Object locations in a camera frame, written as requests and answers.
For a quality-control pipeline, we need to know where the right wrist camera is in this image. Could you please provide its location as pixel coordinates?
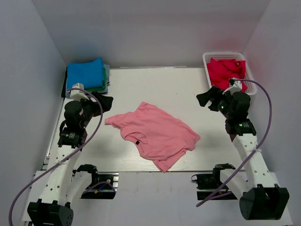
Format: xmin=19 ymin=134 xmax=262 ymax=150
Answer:
xmin=222 ymin=78 xmax=243 ymax=95

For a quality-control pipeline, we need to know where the blue folded t-shirt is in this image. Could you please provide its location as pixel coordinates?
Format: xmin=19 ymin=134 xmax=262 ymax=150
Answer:
xmin=66 ymin=58 xmax=103 ymax=89

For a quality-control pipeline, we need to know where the pink t-shirt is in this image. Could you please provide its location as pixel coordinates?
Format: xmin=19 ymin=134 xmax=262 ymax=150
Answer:
xmin=105 ymin=102 xmax=200 ymax=173

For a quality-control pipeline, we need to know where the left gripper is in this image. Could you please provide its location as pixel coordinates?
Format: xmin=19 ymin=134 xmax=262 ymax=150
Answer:
xmin=77 ymin=91 xmax=113 ymax=129

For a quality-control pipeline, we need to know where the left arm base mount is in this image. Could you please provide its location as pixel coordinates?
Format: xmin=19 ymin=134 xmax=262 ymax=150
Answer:
xmin=72 ymin=164 xmax=119 ymax=200

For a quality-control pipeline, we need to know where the green folded t-shirt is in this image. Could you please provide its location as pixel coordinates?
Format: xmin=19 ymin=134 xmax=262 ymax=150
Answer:
xmin=86 ymin=68 xmax=107 ymax=92

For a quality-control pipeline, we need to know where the white plastic basket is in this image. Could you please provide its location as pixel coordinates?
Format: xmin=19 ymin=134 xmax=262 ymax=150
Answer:
xmin=203 ymin=52 xmax=253 ymax=87

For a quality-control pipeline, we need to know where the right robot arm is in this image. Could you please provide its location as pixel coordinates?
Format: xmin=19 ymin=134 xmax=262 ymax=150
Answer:
xmin=196 ymin=87 xmax=289 ymax=220

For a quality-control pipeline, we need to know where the black folded t-shirt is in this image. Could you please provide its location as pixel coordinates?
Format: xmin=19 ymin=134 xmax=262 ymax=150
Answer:
xmin=61 ymin=68 xmax=68 ymax=98

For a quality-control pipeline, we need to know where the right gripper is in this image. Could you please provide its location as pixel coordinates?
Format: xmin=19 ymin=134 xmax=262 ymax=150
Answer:
xmin=197 ymin=86 xmax=234 ymax=119

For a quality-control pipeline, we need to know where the red t-shirt in basket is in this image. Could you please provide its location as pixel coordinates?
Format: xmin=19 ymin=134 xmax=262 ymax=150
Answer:
xmin=206 ymin=58 xmax=246 ymax=90

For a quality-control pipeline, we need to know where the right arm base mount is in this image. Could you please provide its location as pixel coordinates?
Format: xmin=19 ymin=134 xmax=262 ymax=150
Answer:
xmin=191 ymin=163 xmax=237 ymax=201

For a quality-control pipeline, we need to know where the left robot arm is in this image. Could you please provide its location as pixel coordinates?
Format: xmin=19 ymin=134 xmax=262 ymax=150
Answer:
xmin=27 ymin=91 xmax=113 ymax=226

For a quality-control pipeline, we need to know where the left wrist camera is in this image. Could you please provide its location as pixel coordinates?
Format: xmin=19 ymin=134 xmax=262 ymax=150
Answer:
xmin=68 ymin=83 xmax=90 ymax=102

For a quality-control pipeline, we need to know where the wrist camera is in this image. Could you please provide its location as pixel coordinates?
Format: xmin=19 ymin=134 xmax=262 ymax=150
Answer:
xmin=222 ymin=78 xmax=243 ymax=95
xmin=68 ymin=83 xmax=90 ymax=102

